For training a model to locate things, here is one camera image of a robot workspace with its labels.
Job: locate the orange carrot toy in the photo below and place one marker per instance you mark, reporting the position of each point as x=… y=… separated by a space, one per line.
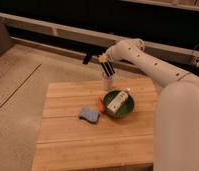
x=100 y=105

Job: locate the green bowl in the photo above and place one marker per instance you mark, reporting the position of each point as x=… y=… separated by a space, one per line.
x=125 y=109

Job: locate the black white striped eraser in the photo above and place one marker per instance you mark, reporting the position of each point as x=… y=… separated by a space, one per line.
x=108 y=68

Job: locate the white box in bowl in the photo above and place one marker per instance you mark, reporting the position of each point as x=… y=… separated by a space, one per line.
x=118 y=100

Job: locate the blue sponge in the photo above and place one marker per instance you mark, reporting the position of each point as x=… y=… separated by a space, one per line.
x=88 y=115

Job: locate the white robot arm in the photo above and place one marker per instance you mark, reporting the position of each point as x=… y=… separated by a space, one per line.
x=176 y=120

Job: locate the wooden board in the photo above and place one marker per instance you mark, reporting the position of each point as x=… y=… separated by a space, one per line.
x=67 y=143

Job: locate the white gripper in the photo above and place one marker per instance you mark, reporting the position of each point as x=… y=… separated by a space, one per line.
x=105 y=58

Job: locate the black bracket on rail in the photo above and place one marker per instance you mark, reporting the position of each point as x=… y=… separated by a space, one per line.
x=87 y=59

